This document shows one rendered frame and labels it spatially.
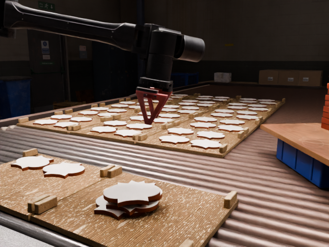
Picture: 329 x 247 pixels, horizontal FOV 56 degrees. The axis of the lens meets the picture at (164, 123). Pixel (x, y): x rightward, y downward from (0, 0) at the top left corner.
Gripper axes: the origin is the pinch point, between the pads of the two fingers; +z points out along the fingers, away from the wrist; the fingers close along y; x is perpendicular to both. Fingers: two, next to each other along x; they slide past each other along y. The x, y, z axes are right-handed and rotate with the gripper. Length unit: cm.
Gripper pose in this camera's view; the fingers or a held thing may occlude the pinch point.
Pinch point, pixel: (151, 117)
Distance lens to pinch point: 73.6
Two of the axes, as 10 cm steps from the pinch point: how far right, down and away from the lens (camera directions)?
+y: 1.1, -1.8, 9.8
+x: -9.8, -1.8, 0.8
